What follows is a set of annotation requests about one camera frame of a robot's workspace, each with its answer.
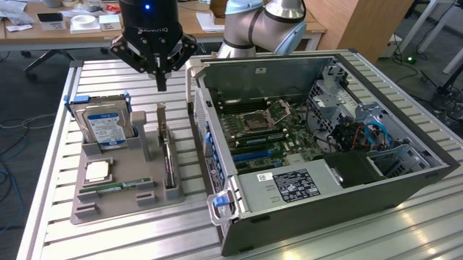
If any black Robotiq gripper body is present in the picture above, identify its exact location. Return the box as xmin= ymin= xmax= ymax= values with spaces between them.
xmin=120 ymin=0 xmax=184 ymax=60

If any black chair base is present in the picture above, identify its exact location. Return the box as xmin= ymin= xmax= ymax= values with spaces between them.
xmin=21 ymin=49 xmax=77 ymax=81

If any plain white box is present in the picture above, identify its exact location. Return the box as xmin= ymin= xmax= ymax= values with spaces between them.
xmin=98 ymin=14 xmax=122 ymax=32

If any black tripod stand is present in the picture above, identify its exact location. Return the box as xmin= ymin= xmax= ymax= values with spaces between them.
xmin=432 ymin=62 xmax=463 ymax=122

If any wooden cabinet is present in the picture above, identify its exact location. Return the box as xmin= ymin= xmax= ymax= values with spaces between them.
xmin=301 ymin=0 xmax=415 ymax=63

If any blue SATA wire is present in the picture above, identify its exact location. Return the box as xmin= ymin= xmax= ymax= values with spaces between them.
xmin=362 ymin=121 xmax=393 ymax=149

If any CPU socket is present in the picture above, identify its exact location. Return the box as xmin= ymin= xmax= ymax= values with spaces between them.
xmin=240 ymin=110 xmax=276 ymax=134

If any white box with red button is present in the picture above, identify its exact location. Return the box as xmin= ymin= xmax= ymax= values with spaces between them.
xmin=385 ymin=34 xmax=403 ymax=59

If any white tape roll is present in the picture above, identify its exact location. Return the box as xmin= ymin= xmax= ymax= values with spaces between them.
xmin=70 ymin=15 xmax=96 ymax=27

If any white floor cable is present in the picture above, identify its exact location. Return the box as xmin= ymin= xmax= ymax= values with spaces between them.
xmin=0 ymin=113 xmax=54 ymax=129

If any perforated metal disk bay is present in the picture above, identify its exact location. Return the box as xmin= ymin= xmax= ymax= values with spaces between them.
xmin=305 ymin=79 xmax=362 ymax=136

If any brown cardboard box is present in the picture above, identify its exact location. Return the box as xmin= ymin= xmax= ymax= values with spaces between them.
xmin=209 ymin=0 xmax=230 ymax=19

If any thin red wire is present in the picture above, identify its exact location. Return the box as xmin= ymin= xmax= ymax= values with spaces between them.
xmin=352 ymin=126 xmax=367 ymax=150

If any crumpled grey plastic bag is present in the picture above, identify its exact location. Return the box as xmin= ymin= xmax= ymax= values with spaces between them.
xmin=0 ymin=0 xmax=29 ymax=25

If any white table frame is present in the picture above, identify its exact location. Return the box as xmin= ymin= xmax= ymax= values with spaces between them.
xmin=395 ymin=0 xmax=463 ymax=74

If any white paper stack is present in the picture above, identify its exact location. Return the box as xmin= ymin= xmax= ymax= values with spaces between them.
xmin=196 ymin=12 xmax=226 ymax=33

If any hard disk with blue caddy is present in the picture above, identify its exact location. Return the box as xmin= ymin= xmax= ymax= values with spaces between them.
xmin=64 ymin=92 xmax=136 ymax=150

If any long PCIe expansion slot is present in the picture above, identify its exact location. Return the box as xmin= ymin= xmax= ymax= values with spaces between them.
xmin=230 ymin=149 xmax=276 ymax=163

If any grey power supply unit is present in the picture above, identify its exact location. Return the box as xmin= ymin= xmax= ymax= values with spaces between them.
xmin=230 ymin=159 xmax=342 ymax=215

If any clear plastic wrap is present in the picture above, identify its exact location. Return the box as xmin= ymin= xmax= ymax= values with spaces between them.
xmin=58 ymin=8 xmax=96 ymax=17

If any flat white box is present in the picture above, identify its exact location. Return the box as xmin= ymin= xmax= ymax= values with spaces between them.
xmin=69 ymin=21 xmax=101 ymax=35

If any black Nvidia graphics card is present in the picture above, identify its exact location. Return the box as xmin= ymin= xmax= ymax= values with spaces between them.
xmin=156 ymin=102 xmax=178 ymax=190

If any green motherboard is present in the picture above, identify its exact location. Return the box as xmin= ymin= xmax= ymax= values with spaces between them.
xmin=216 ymin=97 xmax=328 ymax=174

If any metal socket cover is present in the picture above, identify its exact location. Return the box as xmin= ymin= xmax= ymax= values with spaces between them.
xmin=266 ymin=99 xmax=294 ymax=126

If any black wire bundle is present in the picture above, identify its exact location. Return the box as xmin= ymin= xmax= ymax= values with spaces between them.
xmin=329 ymin=123 xmax=357 ymax=151

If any grey metal disk bay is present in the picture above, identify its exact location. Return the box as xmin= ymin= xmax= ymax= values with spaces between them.
xmin=367 ymin=143 xmax=435 ymax=178

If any white box with black top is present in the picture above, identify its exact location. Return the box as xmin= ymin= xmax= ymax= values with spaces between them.
xmin=37 ymin=12 xmax=68 ymax=31

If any wooden office desk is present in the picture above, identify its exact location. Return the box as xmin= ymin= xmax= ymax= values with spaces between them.
xmin=0 ymin=0 xmax=125 ymax=52
xmin=178 ymin=0 xmax=328 ymax=59

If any dark grey PC case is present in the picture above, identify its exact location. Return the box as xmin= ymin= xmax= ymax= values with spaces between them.
xmin=184 ymin=53 xmax=461 ymax=257

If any grey parts rack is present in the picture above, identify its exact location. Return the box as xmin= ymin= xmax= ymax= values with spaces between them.
xmin=70 ymin=109 xmax=186 ymax=225

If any silver CPU chip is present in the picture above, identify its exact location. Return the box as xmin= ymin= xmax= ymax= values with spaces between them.
xmin=84 ymin=161 xmax=112 ymax=181

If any blue floor cable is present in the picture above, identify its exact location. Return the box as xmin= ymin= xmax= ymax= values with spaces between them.
xmin=0 ymin=129 xmax=29 ymax=233

